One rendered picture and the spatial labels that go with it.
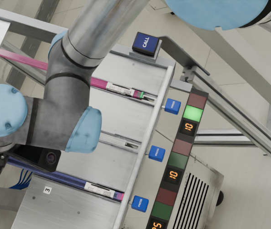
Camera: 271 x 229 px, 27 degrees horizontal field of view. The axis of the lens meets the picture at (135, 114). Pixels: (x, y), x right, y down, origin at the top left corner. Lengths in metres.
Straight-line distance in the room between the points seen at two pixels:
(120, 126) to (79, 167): 0.12
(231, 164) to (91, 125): 1.15
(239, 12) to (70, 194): 0.65
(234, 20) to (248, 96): 1.47
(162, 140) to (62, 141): 0.81
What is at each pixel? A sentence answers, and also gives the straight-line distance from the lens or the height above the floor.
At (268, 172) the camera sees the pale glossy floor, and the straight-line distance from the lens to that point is 1.89.
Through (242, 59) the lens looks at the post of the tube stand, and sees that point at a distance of 1.61.
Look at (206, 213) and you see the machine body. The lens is 1.83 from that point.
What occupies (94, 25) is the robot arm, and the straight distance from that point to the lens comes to 0.87.
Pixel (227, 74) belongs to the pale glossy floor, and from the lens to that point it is 2.20.
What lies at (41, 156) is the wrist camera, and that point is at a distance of 1.04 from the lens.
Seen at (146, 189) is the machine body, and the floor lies 0.38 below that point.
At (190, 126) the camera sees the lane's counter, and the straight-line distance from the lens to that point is 1.21.
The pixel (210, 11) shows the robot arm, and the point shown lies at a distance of 0.62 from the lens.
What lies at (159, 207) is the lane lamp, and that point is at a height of 0.66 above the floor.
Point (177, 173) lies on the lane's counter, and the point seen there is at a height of 0.65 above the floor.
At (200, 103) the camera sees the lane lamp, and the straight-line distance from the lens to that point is 1.23.
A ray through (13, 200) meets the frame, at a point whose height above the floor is 0.66.
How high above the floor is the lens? 1.47
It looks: 37 degrees down
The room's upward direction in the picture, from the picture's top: 54 degrees counter-clockwise
